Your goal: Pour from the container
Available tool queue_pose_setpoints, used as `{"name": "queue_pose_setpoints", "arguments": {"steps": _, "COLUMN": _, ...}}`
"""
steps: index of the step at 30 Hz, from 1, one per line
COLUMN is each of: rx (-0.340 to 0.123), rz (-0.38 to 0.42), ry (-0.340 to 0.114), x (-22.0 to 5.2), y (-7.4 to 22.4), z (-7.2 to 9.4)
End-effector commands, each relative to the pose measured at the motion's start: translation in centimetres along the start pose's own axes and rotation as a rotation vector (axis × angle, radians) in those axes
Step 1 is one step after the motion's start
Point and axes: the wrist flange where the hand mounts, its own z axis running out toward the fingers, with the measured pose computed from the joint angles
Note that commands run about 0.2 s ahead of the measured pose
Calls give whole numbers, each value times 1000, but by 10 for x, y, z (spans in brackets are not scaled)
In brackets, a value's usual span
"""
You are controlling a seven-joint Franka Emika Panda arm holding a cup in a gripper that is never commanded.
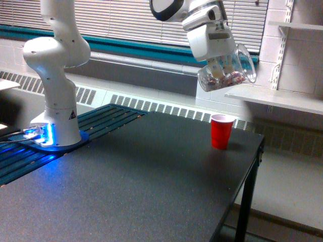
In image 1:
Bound red plastic cup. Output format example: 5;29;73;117
211;114;235;150

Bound white wall shelf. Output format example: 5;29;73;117
268;21;323;37
225;84;322;115

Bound white object at left edge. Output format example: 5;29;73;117
0;78;20;91

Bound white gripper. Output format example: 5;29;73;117
182;20;236;78

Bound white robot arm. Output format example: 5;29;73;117
23;1;236;148

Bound white shelf bracket rail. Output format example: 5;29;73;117
270;0;294;90

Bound blue slotted mounting plate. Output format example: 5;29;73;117
1;104;146;185

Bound white window blinds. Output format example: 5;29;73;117
1;1;268;53

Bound black cable at base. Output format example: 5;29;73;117
0;128;38;144

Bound white upper wall shelf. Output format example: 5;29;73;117
268;21;323;37

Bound black table leg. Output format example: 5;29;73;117
234;139;265;241

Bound white lower wall shelf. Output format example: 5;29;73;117
225;84;322;115

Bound clear plastic cup with candies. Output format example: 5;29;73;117
197;44;256;92

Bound white baseboard radiator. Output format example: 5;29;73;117
1;71;322;158

